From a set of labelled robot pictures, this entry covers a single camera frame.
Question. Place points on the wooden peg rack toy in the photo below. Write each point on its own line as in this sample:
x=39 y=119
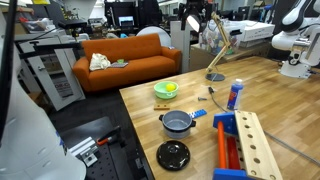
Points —
x=243 y=150

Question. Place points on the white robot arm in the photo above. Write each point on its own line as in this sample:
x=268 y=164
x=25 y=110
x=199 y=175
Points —
x=30 y=146

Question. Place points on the black pot lid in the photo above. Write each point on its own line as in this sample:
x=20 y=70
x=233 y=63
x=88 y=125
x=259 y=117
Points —
x=173 y=155

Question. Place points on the book on sofa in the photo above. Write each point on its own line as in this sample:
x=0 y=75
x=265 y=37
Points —
x=118 y=65

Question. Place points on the wooden desk lamp grey shade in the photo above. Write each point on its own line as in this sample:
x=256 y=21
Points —
x=220 y=41

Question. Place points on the blue glue bottle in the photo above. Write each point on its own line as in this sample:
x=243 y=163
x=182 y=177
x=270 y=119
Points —
x=235 y=94

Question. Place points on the aluminium bracket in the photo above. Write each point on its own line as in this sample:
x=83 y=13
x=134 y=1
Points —
x=85 y=151

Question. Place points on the small wooden block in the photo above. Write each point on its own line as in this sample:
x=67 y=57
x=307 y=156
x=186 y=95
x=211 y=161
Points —
x=161 y=107

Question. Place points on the grey pot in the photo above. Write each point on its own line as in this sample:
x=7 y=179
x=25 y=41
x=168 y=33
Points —
x=177 y=124

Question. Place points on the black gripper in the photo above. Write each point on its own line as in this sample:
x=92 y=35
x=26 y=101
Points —
x=196 y=13

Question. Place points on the blue lego brick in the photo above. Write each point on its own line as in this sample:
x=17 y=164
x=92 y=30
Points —
x=197 y=113

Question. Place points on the orange handled tool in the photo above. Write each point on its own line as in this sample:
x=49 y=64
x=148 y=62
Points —
x=108 y=136

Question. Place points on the yellow ball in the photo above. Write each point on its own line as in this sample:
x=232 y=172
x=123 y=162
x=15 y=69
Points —
x=170 y=87

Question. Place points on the grey screw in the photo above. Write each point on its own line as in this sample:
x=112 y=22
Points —
x=201 y=99

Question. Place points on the green bowl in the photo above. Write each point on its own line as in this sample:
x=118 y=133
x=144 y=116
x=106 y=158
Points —
x=162 y=93

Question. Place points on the white box on cabinet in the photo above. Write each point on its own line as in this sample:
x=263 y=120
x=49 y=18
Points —
x=253 y=30

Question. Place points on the cream cloth bag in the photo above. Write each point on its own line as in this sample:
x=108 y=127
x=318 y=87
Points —
x=99 y=62

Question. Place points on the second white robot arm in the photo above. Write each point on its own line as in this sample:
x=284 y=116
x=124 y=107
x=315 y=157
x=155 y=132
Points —
x=299 y=35

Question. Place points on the white sign board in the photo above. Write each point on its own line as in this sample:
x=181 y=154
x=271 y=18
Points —
x=55 y=74

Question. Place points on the orange sofa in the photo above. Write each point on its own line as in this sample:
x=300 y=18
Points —
x=146 y=59

